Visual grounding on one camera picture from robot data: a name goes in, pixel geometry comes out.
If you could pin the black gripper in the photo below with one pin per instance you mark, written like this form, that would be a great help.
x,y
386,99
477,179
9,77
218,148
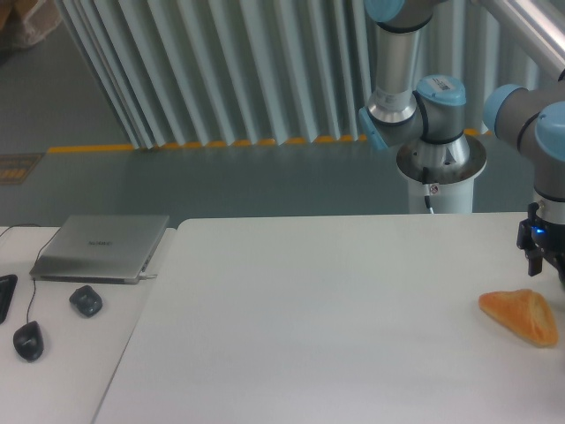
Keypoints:
x,y
541,241

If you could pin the triangular golden bread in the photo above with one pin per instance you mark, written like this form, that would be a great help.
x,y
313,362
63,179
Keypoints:
x,y
524,312

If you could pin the black computer mouse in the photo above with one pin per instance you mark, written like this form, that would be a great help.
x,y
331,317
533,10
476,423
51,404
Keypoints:
x,y
28,341

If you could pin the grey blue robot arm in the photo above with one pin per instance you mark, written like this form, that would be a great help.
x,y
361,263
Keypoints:
x,y
424,117

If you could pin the white folding partition screen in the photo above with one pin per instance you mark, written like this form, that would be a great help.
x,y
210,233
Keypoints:
x,y
207,71

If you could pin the silver closed laptop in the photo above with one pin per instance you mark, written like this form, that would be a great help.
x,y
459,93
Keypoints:
x,y
111,249

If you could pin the black keyboard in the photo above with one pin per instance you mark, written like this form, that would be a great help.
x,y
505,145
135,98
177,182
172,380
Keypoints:
x,y
8,284

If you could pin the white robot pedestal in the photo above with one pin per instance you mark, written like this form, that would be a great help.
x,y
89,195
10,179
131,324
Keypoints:
x,y
440,178

